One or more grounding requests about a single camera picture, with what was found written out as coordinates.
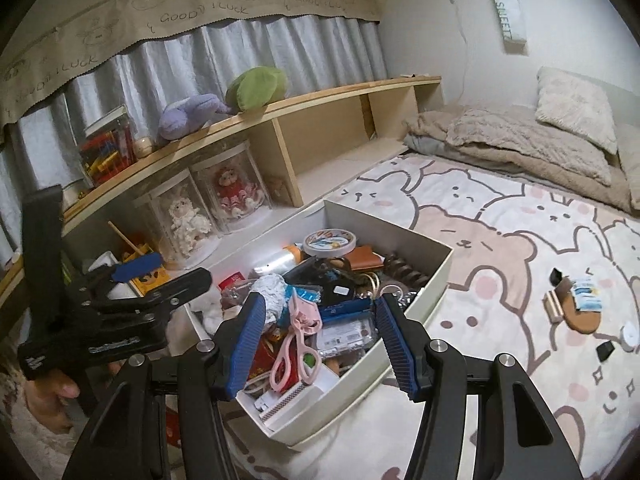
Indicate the brown leather pouch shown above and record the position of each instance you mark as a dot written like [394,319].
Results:
[365,258]

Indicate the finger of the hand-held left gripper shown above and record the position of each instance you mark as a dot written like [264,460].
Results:
[137,267]
[170,287]

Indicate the white fluffy ball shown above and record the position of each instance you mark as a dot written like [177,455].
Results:
[207,312]

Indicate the black round case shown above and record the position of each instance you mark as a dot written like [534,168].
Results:
[336,292]

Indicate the gold bangle rings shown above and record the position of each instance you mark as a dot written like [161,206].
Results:
[367,284]

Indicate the white doll in case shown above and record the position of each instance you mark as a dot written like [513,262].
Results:
[150,200]

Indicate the beige printed valance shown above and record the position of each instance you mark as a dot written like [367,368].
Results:
[175,5]

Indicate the white bottle orange cap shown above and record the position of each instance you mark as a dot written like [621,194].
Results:
[277,260]

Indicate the small brown block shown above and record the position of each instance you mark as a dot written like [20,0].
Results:
[565,287]

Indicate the person's left hand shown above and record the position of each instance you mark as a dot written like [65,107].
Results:
[50,400]

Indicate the white rectangular holder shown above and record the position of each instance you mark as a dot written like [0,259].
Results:
[102,262]

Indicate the tan duvet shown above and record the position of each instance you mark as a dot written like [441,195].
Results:
[425,135]

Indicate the white matchbox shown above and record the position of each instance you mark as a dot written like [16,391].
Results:
[295,400]

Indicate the green plush toy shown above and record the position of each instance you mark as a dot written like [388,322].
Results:
[255,87]

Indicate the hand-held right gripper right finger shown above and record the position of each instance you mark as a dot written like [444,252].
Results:
[395,350]

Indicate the white cardboard box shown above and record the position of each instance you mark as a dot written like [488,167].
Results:
[390,225]

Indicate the pink scissors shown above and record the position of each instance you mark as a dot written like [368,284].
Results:
[295,340]

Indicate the red dressed bear doll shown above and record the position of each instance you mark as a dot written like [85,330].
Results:
[237,192]

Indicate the white rabbit doll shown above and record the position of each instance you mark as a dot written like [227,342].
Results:
[190,225]

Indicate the blue flat case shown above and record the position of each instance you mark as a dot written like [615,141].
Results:
[345,309]

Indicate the wooden shelf unit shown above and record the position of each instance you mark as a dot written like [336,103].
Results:
[325,130]

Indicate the clear plastic clamshell box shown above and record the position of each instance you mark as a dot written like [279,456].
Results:
[347,335]

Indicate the beige fluffy pillow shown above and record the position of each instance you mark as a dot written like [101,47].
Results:
[575,105]
[631,160]

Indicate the yellow box with stick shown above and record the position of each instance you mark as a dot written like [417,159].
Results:
[150,285]

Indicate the patterned tape roll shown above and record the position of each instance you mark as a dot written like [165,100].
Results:
[330,242]

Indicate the grey curtain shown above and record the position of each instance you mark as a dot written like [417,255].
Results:
[225,55]

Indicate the small black piece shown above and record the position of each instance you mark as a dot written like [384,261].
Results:
[606,351]

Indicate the blue white striped packet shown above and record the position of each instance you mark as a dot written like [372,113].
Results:
[586,292]

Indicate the person's left forearm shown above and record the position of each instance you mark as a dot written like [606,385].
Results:
[25,450]

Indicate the bear print bedsheet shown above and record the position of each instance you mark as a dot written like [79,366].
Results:
[500,260]

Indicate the clear jar of coloured sticks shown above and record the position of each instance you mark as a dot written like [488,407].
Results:
[107,150]

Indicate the light wooden block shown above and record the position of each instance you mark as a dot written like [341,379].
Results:
[552,306]

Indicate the white hanging fabric bag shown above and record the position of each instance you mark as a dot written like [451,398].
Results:
[510,15]

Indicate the purple plush toy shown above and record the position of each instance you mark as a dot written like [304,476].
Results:
[192,115]

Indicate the beige fluffy blanket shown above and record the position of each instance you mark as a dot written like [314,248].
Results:
[525,145]

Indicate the red doll in case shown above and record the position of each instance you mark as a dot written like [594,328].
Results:
[250,155]

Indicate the small brown paper box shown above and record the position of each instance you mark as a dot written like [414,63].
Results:
[277,190]

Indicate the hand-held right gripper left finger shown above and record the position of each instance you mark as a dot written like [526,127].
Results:
[247,345]

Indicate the small black clip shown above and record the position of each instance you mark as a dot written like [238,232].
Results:
[556,276]

